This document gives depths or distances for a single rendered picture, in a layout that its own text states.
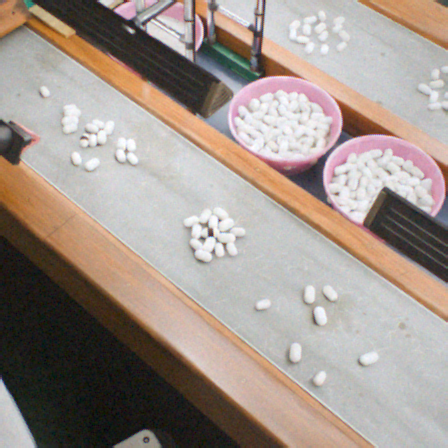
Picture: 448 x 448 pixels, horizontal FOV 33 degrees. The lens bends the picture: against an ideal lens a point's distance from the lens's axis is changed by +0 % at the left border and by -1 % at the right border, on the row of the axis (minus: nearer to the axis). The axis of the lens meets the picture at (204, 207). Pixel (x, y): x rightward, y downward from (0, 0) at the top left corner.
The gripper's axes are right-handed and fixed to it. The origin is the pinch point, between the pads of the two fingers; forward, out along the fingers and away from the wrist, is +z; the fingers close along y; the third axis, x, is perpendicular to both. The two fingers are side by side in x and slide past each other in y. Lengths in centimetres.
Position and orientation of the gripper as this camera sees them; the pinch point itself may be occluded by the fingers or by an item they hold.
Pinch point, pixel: (35, 139)
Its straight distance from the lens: 167.0
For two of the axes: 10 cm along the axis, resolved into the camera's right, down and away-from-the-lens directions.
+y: -7.3, -5.5, 4.1
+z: 5.3, -0.8, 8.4
